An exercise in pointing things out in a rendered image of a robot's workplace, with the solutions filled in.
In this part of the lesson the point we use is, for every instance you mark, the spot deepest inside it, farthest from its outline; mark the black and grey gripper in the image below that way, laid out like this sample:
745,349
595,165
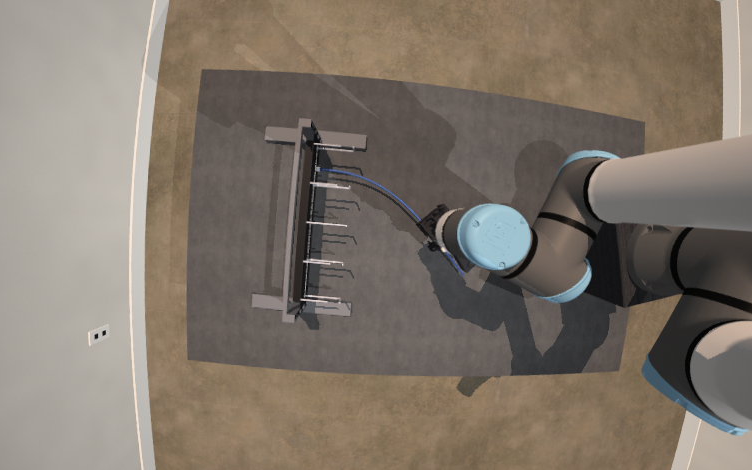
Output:
428,224

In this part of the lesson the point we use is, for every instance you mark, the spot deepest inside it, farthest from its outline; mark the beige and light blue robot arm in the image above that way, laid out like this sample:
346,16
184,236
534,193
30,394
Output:
702,360

